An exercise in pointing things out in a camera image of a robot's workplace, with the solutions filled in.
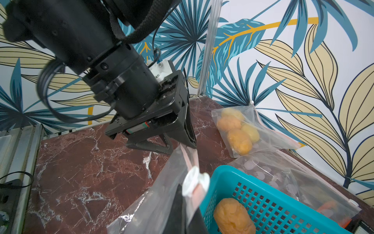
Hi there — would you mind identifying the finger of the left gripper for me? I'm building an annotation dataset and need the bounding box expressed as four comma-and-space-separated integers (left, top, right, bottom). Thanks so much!
126, 134, 173, 155

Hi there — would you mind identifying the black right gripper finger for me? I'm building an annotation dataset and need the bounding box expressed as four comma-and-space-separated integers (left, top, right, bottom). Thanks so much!
168, 184, 208, 234

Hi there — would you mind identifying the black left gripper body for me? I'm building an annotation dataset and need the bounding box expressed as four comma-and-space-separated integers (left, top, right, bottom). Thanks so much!
105, 70, 197, 149

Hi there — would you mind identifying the clear dotted bag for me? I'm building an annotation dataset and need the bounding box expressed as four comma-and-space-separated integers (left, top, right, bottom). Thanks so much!
107, 144, 210, 234
229, 151, 361, 227

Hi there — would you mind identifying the yellow potato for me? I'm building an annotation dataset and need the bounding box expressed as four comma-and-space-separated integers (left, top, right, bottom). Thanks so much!
221, 108, 244, 121
227, 129, 253, 156

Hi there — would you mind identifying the yellow potato top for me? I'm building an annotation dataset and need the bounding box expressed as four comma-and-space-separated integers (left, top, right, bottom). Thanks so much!
227, 129, 253, 156

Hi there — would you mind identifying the clear zipper bag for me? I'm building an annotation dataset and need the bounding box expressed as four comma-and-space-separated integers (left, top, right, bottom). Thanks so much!
211, 105, 301, 158

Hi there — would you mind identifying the greenish potato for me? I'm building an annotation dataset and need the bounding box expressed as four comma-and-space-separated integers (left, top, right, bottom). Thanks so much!
241, 123, 260, 143

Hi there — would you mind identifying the teal plastic basket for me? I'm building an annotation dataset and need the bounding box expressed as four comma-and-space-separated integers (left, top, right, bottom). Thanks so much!
200, 165, 348, 234

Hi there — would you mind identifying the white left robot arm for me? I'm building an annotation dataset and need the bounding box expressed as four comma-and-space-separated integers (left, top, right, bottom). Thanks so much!
3, 1, 197, 155

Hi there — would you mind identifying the aluminium corner post left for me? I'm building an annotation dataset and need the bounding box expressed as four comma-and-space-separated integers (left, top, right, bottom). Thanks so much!
196, 0, 223, 96

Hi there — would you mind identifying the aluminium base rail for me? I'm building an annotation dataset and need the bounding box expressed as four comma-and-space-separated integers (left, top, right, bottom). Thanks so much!
1, 124, 44, 234

